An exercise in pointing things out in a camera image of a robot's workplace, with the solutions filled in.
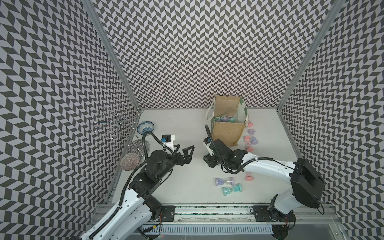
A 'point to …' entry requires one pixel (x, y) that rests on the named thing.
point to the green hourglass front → (227, 190)
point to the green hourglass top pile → (217, 119)
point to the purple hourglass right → (254, 140)
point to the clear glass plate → (136, 146)
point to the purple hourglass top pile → (224, 119)
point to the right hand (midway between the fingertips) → (208, 157)
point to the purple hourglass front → (219, 181)
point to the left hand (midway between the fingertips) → (187, 148)
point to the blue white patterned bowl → (144, 126)
